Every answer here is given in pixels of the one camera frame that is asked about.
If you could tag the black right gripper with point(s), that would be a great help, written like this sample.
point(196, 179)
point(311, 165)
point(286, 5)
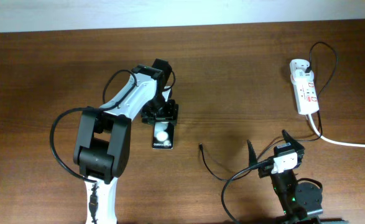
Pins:
point(299, 147)

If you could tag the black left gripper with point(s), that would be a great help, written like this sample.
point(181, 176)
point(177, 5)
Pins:
point(169, 113)

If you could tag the white power strip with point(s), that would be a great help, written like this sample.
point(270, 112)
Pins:
point(305, 93)

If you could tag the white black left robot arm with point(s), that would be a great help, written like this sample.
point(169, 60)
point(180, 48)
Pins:
point(104, 135)

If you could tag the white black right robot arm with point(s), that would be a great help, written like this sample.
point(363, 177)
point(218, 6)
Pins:
point(300, 198)

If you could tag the white USB charger plug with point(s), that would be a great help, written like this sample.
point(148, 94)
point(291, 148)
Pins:
point(299, 76)

